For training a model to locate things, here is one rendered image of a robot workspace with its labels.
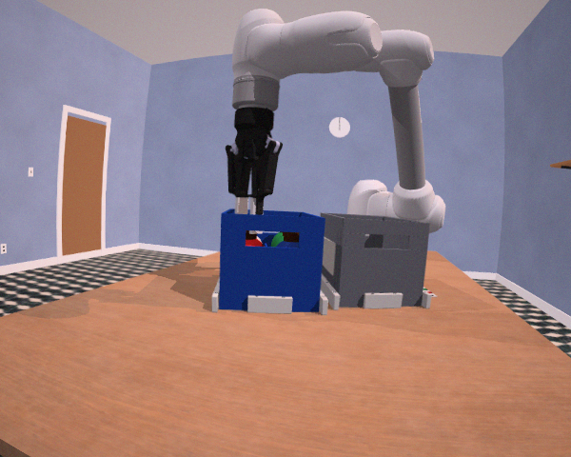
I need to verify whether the blue plastic bottle crate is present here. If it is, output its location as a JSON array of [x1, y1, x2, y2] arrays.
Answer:
[[219, 209, 325, 312]]

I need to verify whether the green bottle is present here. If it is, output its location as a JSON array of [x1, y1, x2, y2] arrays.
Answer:
[[271, 232, 283, 247], [273, 233, 284, 247]]

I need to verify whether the red bottle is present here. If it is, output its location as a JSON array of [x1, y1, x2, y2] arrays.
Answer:
[[246, 230, 264, 247]]

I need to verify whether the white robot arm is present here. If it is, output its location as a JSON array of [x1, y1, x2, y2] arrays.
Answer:
[[232, 9, 445, 233]]

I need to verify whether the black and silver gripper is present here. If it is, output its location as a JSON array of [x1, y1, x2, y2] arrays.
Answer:
[[226, 107, 283, 215]]

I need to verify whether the grey divided crate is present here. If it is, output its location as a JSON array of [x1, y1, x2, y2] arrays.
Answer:
[[320, 213, 430, 308]]

